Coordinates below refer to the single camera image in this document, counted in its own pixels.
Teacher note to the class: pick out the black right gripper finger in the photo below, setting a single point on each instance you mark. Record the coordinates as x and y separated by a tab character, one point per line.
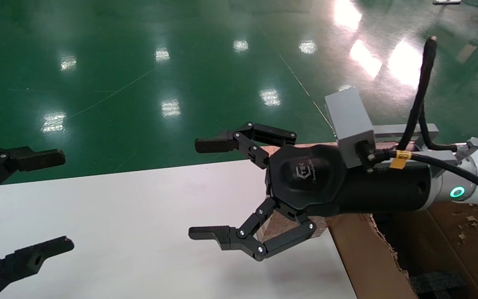
230	238
214	145

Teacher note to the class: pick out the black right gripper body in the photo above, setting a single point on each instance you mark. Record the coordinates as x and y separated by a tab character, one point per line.
305	178

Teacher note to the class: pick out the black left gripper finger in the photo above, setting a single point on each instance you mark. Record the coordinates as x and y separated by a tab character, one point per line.
27	255
35	160

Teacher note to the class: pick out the big torn cardboard box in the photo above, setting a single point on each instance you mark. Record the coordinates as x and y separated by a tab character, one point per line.
359	257

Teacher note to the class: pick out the small taped cardboard box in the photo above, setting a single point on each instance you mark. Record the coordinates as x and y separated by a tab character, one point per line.
274	230

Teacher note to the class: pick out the gray wrist camera box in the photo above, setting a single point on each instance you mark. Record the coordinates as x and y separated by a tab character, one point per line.
349	120

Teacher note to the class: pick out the gray table foot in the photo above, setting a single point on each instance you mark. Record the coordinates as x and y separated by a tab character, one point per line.
446	2

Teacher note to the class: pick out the gray camera mount bracket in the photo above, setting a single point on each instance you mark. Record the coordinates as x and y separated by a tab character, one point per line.
388	133

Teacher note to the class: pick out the black foam block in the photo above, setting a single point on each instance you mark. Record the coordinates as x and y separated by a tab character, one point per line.
438	284

